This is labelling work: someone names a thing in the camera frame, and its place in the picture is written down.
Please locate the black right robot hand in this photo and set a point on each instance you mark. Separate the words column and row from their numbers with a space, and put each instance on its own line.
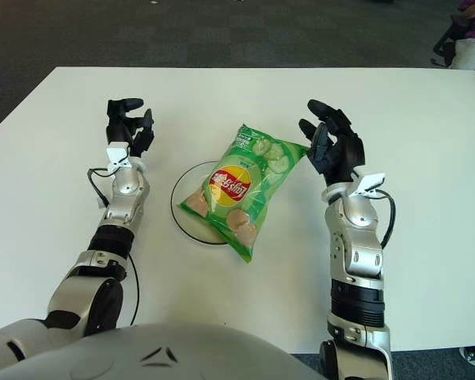
column 346, row 158

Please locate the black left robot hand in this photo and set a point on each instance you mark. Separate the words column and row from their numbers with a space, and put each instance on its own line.
column 116, row 128

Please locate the green potato chips bag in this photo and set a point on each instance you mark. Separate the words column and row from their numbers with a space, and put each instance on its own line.
column 237, row 190

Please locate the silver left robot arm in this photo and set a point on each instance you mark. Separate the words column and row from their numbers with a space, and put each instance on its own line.
column 122, row 190

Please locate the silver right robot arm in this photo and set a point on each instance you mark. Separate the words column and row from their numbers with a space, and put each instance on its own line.
column 356, row 237

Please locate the white plate with black rim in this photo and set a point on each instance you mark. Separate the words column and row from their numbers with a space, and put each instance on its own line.
column 186, row 186

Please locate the black office chair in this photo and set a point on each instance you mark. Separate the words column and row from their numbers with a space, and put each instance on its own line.
column 445, row 49

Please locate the seated person in purple shirt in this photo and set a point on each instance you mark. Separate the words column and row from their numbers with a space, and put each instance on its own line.
column 473, row 53

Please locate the patterned sneaker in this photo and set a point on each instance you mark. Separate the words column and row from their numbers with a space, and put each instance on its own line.
column 469, row 355

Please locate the silver robot torso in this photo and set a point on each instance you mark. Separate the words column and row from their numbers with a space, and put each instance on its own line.
column 162, row 356

